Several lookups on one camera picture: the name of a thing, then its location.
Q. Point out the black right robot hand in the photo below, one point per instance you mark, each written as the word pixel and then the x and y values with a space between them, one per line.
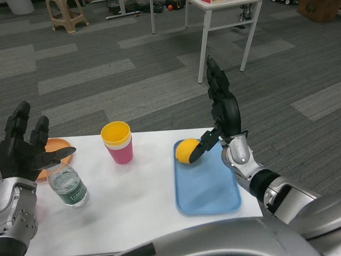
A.
pixel 229 117

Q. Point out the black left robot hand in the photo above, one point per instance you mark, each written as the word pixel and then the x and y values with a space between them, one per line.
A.
pixel 18 157

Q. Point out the yellow lemon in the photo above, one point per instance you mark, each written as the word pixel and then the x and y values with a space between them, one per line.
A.
pixel 183 150

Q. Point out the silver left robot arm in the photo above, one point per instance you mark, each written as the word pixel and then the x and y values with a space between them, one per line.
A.
pixel 16 210

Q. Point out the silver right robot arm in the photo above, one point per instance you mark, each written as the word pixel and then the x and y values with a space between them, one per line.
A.
pixel 287 197

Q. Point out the orange round plate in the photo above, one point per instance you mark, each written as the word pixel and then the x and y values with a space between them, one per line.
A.
pixel 57 144

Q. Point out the blue rectangle plate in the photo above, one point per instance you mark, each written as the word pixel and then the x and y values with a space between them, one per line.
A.
pixel 206 186

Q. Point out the clear water bottle green label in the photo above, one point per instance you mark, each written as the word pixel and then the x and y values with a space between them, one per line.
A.
pixel 70 190

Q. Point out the white metal table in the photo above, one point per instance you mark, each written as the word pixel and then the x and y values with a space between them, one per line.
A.
pixel 206 40

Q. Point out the yellow plastic cup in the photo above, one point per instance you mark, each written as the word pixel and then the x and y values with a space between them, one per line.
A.
pixel 115 133

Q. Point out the white plastic cup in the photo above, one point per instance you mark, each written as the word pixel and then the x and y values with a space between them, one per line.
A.
pixel 118 147

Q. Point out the pink plastic cup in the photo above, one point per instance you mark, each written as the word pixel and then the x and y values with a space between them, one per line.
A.
pixel 121 156

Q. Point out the small red ball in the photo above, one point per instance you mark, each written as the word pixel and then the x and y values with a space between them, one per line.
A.
pixel 169 7

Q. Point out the brown cardboard box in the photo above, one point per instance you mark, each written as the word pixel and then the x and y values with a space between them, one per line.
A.
pixel 319 9

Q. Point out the beige plastic stool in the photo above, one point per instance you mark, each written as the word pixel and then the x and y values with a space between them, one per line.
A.
pixel 66 16

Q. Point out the white bin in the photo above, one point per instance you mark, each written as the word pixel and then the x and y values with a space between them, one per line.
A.
pixel 18 5

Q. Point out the white desk leg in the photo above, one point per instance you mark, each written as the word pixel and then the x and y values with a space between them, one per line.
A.
pixel 121 9

